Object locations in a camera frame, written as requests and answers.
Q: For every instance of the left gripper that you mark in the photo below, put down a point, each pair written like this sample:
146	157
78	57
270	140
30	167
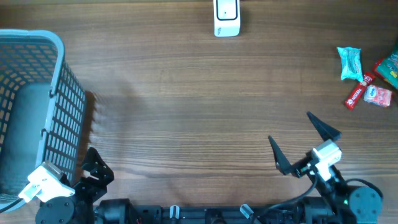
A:
101	171

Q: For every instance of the white barcode scanner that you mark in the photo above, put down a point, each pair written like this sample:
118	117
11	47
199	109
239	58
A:
227	18

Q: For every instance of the red Nescafe coffee stick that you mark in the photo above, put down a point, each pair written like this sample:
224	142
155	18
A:
355	95

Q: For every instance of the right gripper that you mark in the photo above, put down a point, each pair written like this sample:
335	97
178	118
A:
300	170

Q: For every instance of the pink candy packet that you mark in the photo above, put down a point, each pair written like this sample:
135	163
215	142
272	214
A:
378	96

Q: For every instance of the grey mesh shopping basket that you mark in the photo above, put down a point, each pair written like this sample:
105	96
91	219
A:
42	110

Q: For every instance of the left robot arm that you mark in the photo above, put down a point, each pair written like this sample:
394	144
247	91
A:
78	208

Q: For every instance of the large green snack bag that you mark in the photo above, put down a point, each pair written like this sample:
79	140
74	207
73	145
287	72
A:
386	68

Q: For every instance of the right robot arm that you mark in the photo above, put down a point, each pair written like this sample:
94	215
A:
350	201

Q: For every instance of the small teal snack packet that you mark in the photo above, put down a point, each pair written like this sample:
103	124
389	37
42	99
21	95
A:
351	63

